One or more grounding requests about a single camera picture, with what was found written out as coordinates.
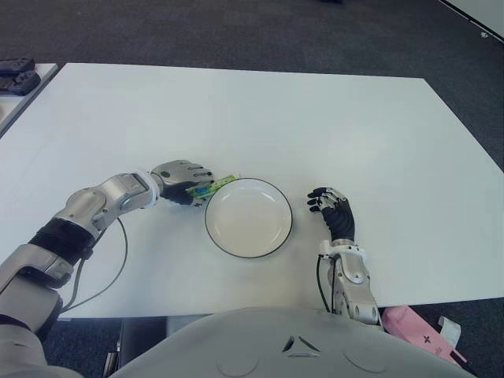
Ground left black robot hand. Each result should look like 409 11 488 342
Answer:
150 159 216 208

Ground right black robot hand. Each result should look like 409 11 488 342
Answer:
306 186 357 242

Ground green toothpaste tube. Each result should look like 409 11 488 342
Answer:
184 172 240 198

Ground white plate with black rim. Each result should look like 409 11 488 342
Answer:
203 177 294 260

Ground pink cardboard box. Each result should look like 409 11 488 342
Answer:
382 306 469 368

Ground grey robot torso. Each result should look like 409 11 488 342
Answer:
117 306 480 378

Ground white side table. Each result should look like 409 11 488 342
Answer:
0 62 60 138

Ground black game controller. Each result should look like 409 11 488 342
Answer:
0 57 36 74
0 71 42 97

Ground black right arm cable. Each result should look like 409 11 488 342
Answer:
315 254 335 313

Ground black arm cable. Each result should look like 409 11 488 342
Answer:
315 254 335 313
58 215 129 313

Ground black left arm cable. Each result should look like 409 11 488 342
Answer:
58 215 129 313

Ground white paper strap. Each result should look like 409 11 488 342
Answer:
437 315 463 348

